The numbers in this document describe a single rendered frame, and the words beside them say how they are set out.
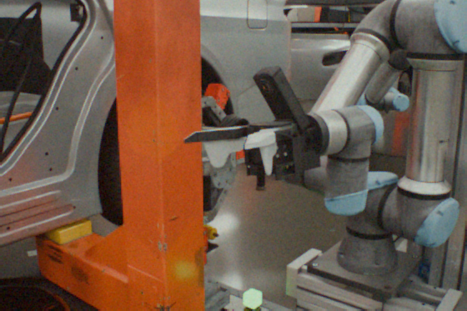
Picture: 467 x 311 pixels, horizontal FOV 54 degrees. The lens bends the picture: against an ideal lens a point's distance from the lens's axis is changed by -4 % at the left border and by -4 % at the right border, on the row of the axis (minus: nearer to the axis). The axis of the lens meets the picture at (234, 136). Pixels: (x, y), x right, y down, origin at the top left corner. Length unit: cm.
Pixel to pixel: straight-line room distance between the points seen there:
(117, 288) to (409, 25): 107
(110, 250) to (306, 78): 304
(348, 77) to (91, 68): 97
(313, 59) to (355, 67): 319
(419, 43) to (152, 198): 73
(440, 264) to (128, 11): 102
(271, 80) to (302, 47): 355
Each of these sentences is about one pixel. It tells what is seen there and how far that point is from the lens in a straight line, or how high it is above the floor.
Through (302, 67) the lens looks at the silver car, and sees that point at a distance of 425.
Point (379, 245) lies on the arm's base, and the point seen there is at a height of 89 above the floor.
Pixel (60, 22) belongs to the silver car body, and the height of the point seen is 146.
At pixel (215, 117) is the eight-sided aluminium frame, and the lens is 205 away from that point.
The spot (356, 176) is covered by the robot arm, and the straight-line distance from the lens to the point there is 85.
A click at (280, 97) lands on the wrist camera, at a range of 73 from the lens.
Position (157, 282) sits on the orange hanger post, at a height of 73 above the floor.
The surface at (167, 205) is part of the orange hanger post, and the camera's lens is 124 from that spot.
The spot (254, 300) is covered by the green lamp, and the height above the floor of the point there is 65.
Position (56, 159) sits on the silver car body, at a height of 97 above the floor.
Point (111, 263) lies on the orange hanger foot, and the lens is 152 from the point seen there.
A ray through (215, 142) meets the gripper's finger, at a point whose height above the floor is 121.
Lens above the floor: 138
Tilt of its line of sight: 12 degrees down
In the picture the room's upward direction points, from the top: straight up
